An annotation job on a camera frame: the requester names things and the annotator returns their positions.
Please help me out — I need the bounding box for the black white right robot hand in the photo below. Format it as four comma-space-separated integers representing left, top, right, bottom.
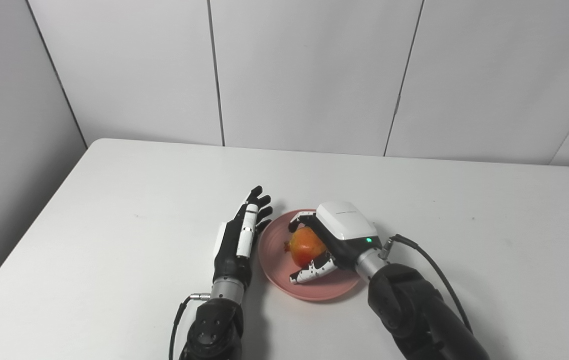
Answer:
288, 201, 383, 285

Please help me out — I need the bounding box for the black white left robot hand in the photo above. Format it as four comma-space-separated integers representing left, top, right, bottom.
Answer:
213, 186, 274, 291

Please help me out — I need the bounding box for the red orange pomegranate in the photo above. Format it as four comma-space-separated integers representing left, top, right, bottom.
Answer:
284, 226, 328, 268

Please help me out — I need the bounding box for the pink round plate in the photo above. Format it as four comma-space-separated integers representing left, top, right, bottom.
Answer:
258, 208, 365, 302

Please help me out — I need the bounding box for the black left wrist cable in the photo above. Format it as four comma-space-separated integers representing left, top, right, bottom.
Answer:
168, 293, 211, 360

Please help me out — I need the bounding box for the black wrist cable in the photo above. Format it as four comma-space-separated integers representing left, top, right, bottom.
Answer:
378, 234, 473, 335
168, 293, 211, 360

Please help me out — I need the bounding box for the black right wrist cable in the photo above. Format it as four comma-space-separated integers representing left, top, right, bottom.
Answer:
378, 234, 473, 335

